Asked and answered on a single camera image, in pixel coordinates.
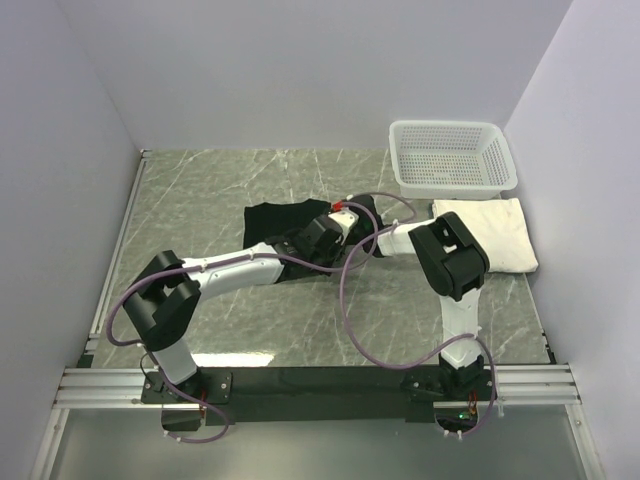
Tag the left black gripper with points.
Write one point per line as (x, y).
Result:
(336, 252)

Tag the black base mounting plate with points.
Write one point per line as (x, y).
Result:
(265, 394)

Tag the aluminium front frame rail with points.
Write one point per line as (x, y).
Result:
(508, 384)

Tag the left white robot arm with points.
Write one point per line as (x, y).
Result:
(166, 295)

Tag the aluminium left side rail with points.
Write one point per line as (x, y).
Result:
(102, 308)

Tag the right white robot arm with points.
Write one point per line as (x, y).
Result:
(455, 265)

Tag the black t shirt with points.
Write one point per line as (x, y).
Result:
(266, 220)

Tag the white perforated plastic basket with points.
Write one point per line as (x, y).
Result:
(460, 160)

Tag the folded white t shirt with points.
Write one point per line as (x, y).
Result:
(500, 227)

